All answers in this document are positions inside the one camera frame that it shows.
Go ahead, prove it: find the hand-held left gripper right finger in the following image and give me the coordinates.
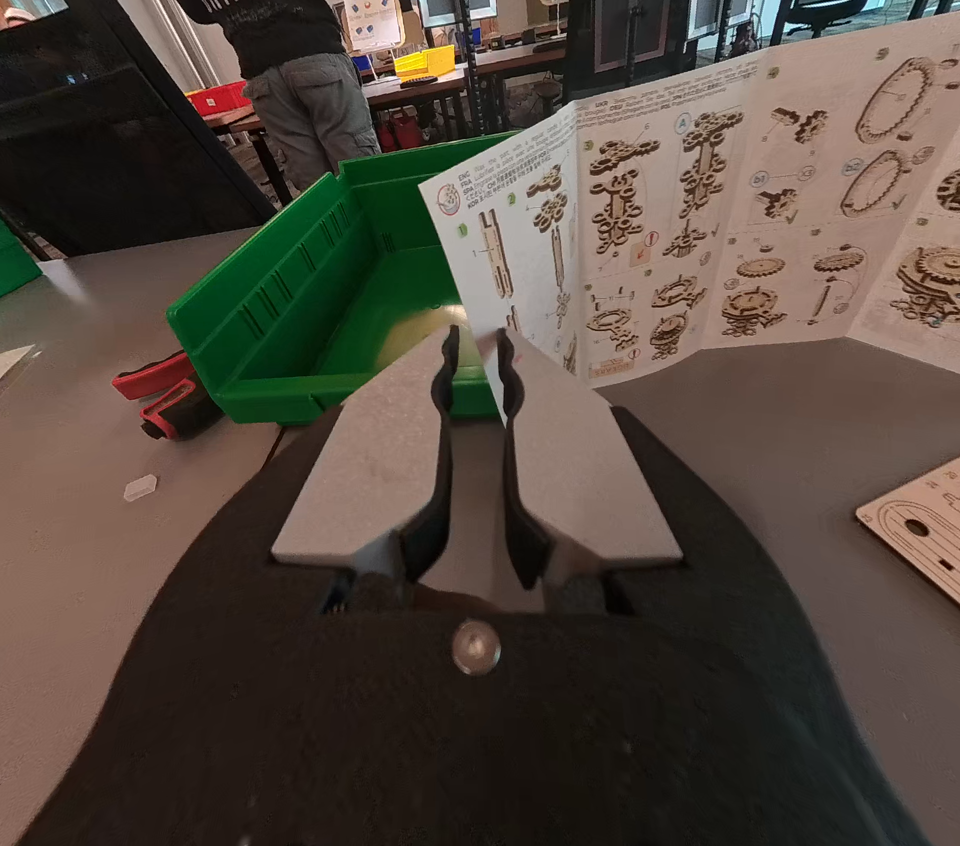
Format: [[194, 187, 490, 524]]
[[493, 327, 685, 591]]

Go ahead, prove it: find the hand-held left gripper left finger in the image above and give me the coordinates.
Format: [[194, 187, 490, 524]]
[[270, 324, 461, 588]]

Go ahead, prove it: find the assembly instruction leaflet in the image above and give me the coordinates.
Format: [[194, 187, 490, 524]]
[[417, 9, 960, 424]]

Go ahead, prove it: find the green plastic bin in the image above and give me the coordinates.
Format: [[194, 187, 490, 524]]
[[0, 218, 43, 298], [166, 129, 526, 426]]

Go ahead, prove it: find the red black hand tool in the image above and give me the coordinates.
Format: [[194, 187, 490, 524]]
[[112, 349, 226, 442]]

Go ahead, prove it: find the wooden sheet with oval outline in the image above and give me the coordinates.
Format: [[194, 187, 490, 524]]
[[855, 456, 960, 607]]

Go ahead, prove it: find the red plastic bin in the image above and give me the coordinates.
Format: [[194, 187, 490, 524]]
[[185, 80, 249, 116]]

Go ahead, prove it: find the black monitor back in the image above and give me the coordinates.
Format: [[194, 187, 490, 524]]
[[0, 0, 279, 260]]

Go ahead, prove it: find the yellow plastic bin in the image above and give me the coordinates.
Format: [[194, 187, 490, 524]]
[[393, 45, 457, 77]]

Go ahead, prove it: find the brown table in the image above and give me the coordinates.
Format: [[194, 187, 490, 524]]
[[202, 39, 571, 142]]

